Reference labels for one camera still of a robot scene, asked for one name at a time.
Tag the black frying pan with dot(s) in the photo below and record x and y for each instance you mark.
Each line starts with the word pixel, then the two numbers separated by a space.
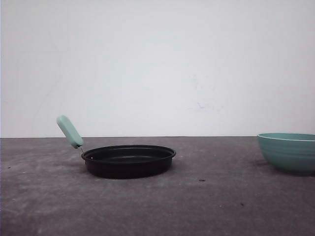
pixel 121 161

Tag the teal ribbed bowl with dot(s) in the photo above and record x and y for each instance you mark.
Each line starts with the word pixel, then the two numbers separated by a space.
pixel 289 152

